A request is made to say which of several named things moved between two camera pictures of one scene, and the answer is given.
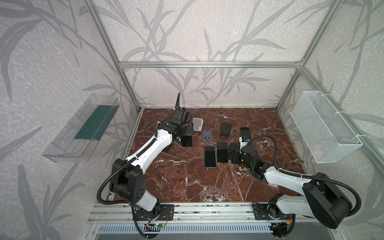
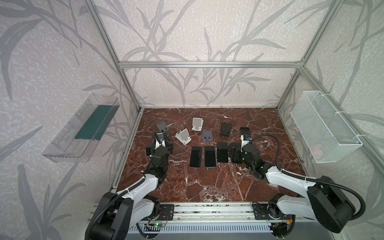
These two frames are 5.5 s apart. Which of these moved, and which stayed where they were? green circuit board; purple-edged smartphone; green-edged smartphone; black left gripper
Moved: black left gripper; purple-edged smartphone
Stayed: green-edged smartphone; green circuit board
